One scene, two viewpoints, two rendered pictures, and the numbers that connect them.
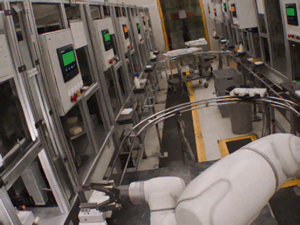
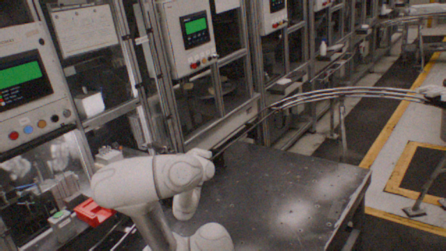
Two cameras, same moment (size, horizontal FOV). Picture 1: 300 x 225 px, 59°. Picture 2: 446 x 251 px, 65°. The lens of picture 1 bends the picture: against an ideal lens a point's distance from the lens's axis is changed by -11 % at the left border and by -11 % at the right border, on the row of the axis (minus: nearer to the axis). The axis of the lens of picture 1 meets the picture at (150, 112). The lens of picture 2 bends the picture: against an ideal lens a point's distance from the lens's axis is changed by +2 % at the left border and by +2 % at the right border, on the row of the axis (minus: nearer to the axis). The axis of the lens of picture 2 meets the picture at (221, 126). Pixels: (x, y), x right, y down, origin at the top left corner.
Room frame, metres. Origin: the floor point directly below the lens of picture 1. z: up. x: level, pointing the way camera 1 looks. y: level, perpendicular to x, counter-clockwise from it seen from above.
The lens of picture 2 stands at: (-0.13, -0.83, 1.94)
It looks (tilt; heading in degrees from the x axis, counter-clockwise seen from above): 25 degrees down; 32
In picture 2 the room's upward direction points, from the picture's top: 9 degrees counter-clockwise
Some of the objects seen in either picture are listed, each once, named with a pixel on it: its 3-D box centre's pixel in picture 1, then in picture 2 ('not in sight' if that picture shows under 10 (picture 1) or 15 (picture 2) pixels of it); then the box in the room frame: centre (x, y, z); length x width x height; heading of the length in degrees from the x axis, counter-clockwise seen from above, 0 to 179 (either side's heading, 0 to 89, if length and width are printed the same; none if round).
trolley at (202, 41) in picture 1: (198, 57); not in sight; (7.69, -1.57, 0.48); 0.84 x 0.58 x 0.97; 179
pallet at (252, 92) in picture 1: (248, 94); (443, 97); (2.72, -1.01, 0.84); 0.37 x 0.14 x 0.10; 49
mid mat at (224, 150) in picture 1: (243, 153); (430, 169); (3.04, -1.01, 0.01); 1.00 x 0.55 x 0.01; 171
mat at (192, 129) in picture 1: (180, 102); (401, 78); (5.59, -0.63, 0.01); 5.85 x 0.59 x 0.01; 171
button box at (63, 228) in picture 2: not in sight; (62, 224); (0.57, 0.52, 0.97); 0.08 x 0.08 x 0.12; 81
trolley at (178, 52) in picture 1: (185, 68); (433, 33); (6.50, -0.97, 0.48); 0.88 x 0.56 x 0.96; 99
